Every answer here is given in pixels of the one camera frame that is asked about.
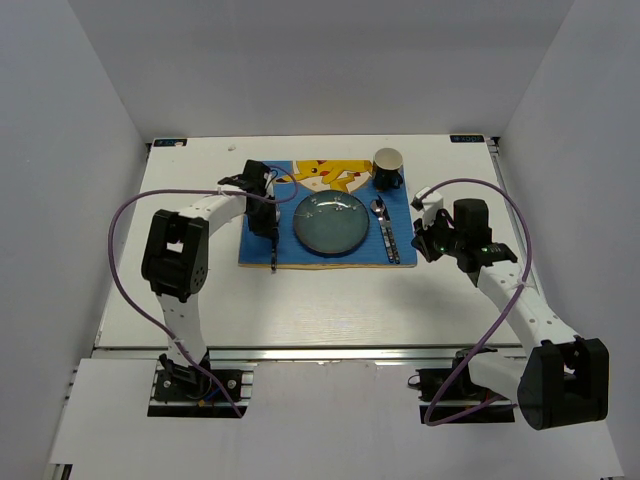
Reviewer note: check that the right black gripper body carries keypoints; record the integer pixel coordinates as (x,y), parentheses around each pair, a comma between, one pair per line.
(438,239)

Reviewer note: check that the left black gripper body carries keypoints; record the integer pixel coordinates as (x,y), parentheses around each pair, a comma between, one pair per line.
(262,220)

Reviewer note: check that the fork with black handle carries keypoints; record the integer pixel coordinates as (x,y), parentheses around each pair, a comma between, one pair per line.
(274,255)

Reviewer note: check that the blue pikachu placemat cloth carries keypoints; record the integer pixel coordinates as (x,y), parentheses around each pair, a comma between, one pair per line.
(297,179)

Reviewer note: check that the teal ceramic plate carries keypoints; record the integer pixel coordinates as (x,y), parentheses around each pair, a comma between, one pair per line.
(331,224)

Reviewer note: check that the knife with black handle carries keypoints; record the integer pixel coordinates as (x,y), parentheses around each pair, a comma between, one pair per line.
(387,218)

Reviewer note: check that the spoon with black handle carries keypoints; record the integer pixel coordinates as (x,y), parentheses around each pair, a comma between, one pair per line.
(379,209)

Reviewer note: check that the dark blue paper cup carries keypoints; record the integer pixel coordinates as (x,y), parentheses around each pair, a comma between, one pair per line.
(386,172)

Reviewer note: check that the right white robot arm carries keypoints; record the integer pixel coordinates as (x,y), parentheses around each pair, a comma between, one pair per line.
(564,379)

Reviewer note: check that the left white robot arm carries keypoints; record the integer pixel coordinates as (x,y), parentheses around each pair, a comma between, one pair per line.
(176,257)

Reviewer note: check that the right blue corner label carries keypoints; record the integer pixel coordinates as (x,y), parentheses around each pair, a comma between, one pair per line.
(466,138)

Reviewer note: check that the blue corner label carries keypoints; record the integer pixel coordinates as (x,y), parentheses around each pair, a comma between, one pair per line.
(169,142)
(466,138)

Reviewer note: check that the left blue corner label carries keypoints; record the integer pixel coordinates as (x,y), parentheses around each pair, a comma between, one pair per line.
(169,142)

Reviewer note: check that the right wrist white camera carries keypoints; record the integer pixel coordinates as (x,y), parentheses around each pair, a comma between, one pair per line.
(427,203)

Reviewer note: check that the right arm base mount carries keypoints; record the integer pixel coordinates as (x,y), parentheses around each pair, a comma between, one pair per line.
(460,397)

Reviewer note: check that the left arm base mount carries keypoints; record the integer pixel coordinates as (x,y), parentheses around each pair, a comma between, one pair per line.
(185,392)

